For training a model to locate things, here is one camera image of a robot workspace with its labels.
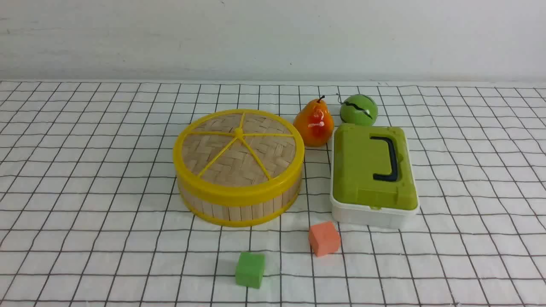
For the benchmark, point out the yellow woven bamboo steamer lid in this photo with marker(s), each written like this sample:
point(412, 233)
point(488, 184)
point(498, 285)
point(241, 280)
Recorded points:
point(239, 157)

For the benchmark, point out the bamboo steamer base yellow rim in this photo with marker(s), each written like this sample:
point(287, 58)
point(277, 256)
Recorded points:
point(242, 216)

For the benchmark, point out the green lid white box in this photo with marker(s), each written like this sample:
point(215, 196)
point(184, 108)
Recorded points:
point(371, 177)

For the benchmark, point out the orange toy pear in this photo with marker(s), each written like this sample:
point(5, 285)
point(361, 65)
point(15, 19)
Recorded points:
point(314, 123)

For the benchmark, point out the green toy ball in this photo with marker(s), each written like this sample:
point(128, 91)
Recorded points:
point(359, 110)

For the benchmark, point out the orange foam cube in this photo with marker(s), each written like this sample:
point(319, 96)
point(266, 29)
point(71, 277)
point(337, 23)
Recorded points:
point(324, 238)

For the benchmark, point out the green foam cube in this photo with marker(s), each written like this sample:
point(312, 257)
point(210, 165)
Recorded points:
point(250, 269)

